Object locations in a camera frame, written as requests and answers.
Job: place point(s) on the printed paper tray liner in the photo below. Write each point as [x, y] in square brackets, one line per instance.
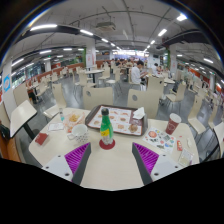
[121, 120]

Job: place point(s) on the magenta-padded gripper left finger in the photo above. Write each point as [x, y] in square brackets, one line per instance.
[78, 160]

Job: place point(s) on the colourful printed leaflet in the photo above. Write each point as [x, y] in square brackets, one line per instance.
[159, 138]

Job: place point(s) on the small clear bottle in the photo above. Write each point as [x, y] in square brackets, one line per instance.
[61, 115]

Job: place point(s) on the dark brown food tray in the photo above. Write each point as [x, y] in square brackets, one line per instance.
[90, 120]

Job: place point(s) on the white paper card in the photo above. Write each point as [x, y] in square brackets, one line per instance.
[55, 126]

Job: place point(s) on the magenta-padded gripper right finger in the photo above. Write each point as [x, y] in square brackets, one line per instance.
[145, 160]

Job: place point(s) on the small red sauce sachet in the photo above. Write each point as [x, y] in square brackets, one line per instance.
[179, 145]

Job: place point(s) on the person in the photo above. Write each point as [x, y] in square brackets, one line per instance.
[136, 75]

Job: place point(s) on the beige chair with round hole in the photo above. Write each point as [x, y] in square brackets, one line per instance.
[143, 101]
[98, 97]

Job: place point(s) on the green-labelled clear drink bottle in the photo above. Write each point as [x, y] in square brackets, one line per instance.
[106, 128]

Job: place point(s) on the white crumpled napkin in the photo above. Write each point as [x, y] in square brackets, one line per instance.
[138, 113]

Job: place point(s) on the group of beige chairs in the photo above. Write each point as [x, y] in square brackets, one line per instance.
[186, 96]

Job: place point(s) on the ceiling light strips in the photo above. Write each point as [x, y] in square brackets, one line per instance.
[86, 32]

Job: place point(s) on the ceiling air conditioner unit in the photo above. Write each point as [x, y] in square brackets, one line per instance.
[105, 26]

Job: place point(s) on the small beige side table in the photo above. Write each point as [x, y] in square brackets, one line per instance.
[21, 116]

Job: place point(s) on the red snack packet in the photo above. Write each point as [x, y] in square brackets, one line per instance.
[42, 138]

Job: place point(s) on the fried food piece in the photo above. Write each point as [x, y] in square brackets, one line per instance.
[133, 128]

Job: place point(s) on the red paper cup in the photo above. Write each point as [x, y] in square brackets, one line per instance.
[173, 124]

